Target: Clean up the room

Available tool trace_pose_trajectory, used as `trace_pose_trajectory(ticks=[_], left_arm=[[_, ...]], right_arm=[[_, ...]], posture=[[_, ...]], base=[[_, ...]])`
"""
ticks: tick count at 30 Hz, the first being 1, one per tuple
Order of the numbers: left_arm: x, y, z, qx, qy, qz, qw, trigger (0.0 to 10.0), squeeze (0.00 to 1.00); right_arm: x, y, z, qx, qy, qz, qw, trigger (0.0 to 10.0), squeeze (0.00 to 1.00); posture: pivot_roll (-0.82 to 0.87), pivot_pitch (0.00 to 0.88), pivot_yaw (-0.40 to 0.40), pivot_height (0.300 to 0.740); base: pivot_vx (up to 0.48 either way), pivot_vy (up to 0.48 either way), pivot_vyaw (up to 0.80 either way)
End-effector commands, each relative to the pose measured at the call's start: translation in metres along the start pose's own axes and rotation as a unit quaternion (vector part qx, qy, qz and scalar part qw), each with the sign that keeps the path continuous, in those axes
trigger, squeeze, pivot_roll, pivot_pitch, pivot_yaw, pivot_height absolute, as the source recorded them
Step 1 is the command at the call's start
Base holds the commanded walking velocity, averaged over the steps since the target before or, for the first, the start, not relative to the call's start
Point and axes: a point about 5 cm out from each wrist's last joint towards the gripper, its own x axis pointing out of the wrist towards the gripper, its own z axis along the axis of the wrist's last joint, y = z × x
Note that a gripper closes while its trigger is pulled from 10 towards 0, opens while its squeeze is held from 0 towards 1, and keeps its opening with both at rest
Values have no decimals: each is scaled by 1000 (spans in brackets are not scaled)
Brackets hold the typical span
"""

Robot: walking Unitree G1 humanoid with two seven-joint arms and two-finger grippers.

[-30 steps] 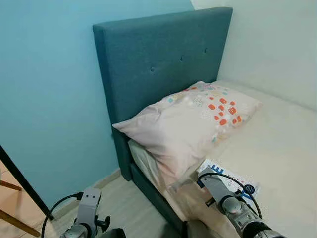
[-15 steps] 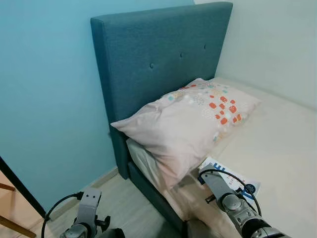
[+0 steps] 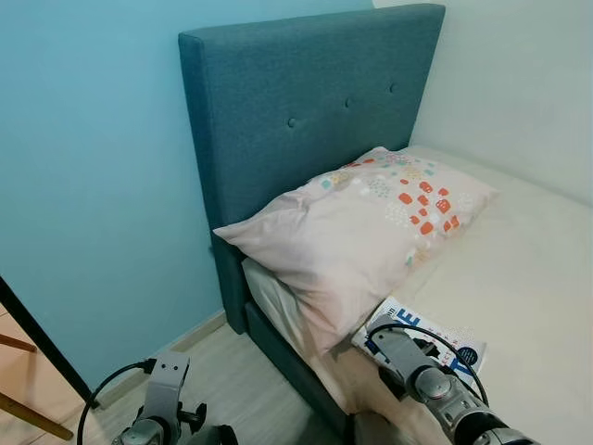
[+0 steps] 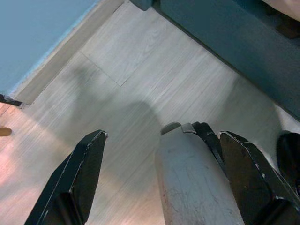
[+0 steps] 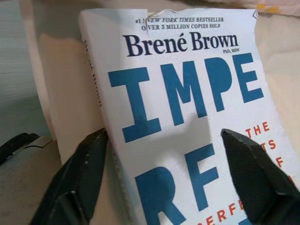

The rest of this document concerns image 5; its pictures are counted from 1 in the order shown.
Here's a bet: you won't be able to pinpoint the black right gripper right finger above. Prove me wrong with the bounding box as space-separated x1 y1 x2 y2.
221 128 300 225

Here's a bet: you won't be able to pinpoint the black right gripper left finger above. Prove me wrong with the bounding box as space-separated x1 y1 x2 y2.
30 128 109 225

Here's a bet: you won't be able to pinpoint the white book blue letters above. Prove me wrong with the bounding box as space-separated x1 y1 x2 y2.
38 7 300 225

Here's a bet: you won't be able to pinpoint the silver robot right leg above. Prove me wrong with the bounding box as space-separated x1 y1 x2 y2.
0 137 65 225

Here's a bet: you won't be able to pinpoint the black robot right foot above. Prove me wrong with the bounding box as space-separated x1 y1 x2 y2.
0 132 40 165

